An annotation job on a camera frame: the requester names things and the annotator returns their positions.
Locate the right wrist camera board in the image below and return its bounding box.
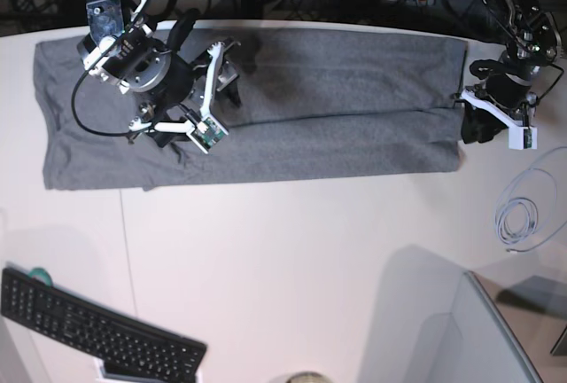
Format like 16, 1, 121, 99
187, 114, 229, 154

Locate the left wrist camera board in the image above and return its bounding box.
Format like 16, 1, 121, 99
508, 126, 538, 150

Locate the round tan lid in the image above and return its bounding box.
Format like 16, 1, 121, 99
285, 371, 331, 383

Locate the black keyboard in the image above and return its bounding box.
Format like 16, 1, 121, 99
1, 268, 207, 382

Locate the green tape roll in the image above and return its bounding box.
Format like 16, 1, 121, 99
27, 267, 53, 287

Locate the grey t-shirt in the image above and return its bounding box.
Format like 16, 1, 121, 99
34, 28, 467, 191

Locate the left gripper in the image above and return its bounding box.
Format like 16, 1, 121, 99
454, 59, 541, 145

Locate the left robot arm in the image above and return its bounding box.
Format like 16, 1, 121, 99
457, 0, 563, 150

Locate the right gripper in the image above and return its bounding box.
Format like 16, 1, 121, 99
128, 39, 240, 146

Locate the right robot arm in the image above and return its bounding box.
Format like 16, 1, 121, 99
77, 0, 241, 153

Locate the coiled white cable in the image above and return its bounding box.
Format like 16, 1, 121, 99
493, 145, 567, 254

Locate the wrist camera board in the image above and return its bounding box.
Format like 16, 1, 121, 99
187, 114, 229, 154
508, 126, 538, 150

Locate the grey monitor edge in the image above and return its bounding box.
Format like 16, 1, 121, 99
453, 272, 541, 382

